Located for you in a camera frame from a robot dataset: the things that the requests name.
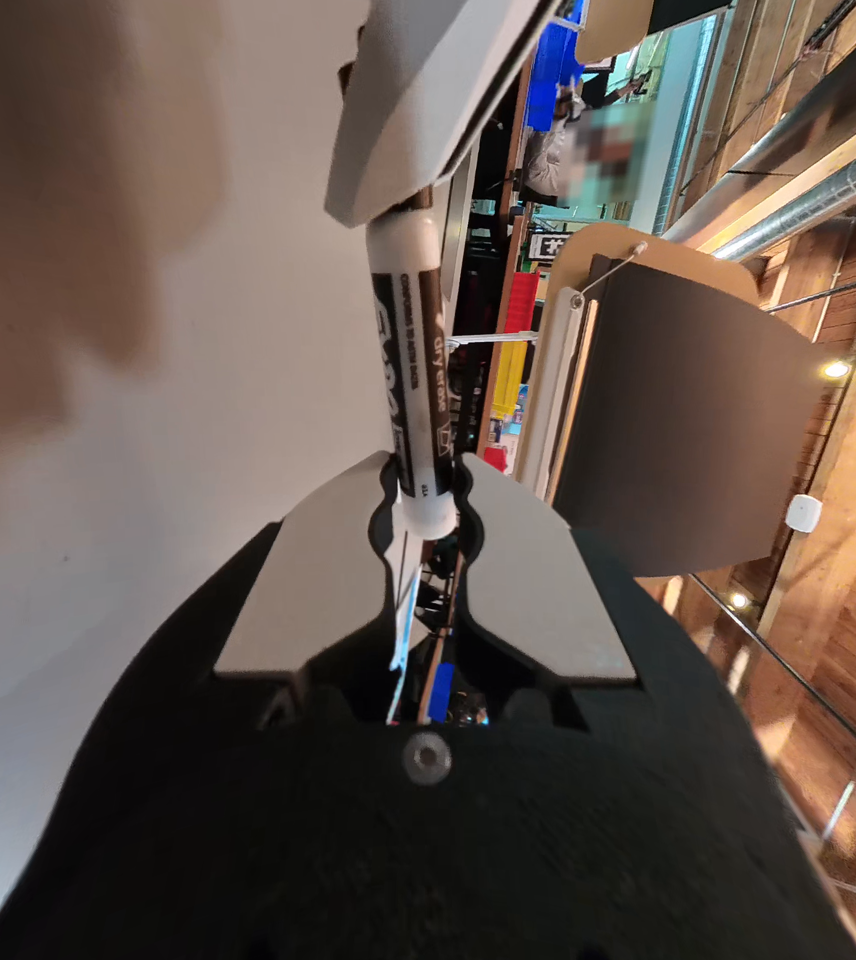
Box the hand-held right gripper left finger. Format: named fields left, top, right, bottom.
left=214, top=450, right=406, bottom=680

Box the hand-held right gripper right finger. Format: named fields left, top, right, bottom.
left=454, top=452, right=639, bottom=685

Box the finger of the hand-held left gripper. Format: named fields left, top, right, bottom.
left=323, top=0, right=573, bottom=230

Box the black white dry erase marker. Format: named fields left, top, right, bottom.
left=364, top=191, right=459, bottom=540

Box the grey desk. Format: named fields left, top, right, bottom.
left=0, top=0, right=429, bottom=960

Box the blue plastic bin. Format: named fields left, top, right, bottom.
left=525, top=0, right=586, bottom=129

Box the folded cardboard sheet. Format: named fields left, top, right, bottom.
left=574, top=0, right=655, bottom=63

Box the red plastic bin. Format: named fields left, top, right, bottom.
left=503, top=270, right=541, bottom=339

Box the tan cardboard panel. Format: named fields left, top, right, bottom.
left=548, top=221, right=822, bottom=361

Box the silver ventilation duct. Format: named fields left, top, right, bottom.
left=660, top=30, right=856, bottom=260

